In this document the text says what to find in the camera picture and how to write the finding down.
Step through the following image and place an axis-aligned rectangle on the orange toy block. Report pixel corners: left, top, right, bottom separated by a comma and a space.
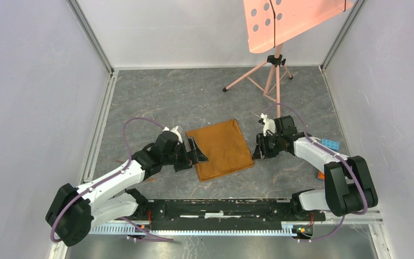
317, 171, 325, 181

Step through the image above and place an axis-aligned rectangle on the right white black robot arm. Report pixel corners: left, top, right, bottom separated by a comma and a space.
252, 114, 378, 220

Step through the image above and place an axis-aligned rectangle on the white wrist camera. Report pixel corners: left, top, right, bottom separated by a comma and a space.
162, 125, 183, 144
258, 113, 276, 137

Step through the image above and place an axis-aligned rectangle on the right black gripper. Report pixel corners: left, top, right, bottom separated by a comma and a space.
251, 132, 284, 160

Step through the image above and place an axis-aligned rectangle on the pink music stand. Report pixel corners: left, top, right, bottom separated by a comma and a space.
223, 0, 353, 104

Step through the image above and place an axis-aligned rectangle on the purple cable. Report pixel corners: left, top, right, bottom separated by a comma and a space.
50, 117, 175, 244
264, 103, 369, 244

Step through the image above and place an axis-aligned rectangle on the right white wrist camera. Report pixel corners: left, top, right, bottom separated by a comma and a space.
258, 113, 276, 137

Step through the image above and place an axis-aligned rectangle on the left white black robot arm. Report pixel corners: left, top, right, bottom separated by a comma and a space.
45, 130, 209, 247

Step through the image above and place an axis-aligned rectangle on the orange cloth napkin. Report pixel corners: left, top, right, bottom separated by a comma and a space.
187, 119, 254, 182

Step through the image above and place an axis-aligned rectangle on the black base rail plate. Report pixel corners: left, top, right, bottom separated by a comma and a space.
127, 199, 326, 231

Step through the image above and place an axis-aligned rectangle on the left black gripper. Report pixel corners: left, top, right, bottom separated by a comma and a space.
162, 137, 208, 172

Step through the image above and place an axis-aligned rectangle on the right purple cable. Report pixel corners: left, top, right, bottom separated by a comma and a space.
264, 103, 369, 244

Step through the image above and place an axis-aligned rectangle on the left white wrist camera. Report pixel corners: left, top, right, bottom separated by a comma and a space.
162, 125, 183, 144

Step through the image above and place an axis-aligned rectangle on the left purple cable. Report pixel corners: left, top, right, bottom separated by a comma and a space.
50, 117, 175, 244

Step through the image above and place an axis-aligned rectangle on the blue toy brick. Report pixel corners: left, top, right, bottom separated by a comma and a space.
321, 139, 340, 151

